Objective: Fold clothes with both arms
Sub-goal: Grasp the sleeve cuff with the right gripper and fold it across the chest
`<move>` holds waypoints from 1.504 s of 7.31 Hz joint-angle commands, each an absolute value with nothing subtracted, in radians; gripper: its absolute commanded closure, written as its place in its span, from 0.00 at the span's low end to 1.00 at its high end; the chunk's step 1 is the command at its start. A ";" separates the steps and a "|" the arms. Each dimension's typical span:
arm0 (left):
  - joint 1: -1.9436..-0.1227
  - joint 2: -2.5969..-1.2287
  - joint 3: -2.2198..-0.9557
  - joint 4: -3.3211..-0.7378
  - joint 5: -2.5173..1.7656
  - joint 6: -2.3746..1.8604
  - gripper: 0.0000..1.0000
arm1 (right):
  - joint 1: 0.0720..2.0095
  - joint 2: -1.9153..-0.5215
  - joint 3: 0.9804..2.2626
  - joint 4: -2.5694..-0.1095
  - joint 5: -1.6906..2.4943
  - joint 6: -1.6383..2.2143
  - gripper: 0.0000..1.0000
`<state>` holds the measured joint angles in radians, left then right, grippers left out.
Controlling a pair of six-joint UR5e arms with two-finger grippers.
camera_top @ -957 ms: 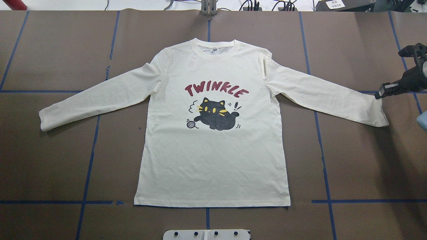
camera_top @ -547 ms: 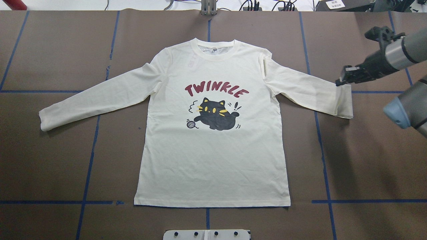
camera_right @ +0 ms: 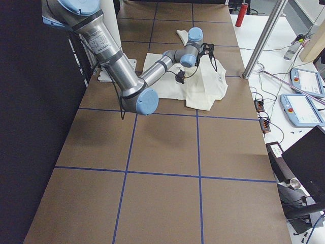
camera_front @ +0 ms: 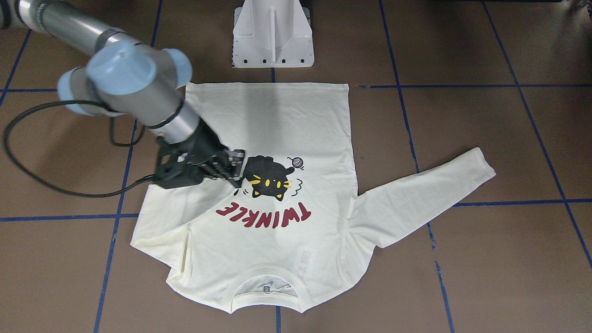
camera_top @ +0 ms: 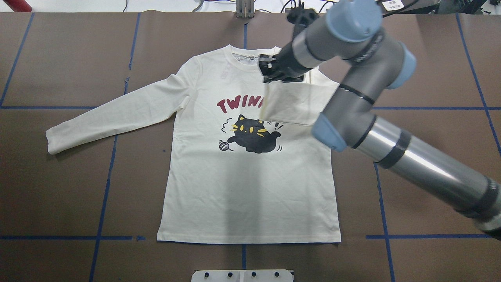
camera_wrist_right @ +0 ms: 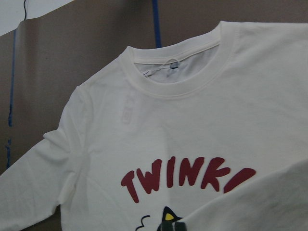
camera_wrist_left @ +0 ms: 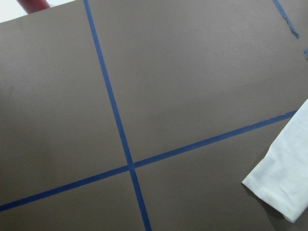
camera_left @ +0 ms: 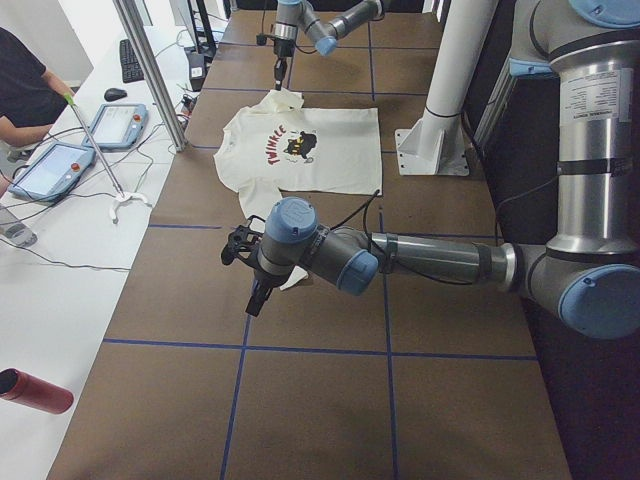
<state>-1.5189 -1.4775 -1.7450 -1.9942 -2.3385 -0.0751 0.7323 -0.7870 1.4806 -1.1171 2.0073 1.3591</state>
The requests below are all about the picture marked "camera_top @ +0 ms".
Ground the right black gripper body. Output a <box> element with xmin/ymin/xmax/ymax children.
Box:
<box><xmin>258</xmin><ymin>42</ymin><xmax>311</xmax><ymax>83</ymax></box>

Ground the aluminium frame post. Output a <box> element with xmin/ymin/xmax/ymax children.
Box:
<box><xmin>235</xmin><ymin>0</ymin><xmax>255</xmax><ymax>18</ymax></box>

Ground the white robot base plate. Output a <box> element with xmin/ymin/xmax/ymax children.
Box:
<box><xmin>191</xmin><ymin>269</ymin><xmax>295</xmax><ymax>282</ymax></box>

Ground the red cylindrical bottle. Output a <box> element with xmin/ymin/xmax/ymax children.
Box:
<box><xmin>3</xmin><ymin>0</ymin><xmax>32</xmax><ymax>13</ymax></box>

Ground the cream long-sleeve cat shirt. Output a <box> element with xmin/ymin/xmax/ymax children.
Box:
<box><xmin>45</xmin><ymin>45</ymin><xmax>341</xmax><ymax>244</ymax></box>

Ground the right silver-grey robot arm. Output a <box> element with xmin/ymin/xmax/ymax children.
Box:
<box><xmin>259</xmin><ymin>0</ymin><xmax>500</xmax><ymax>240</ymax></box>

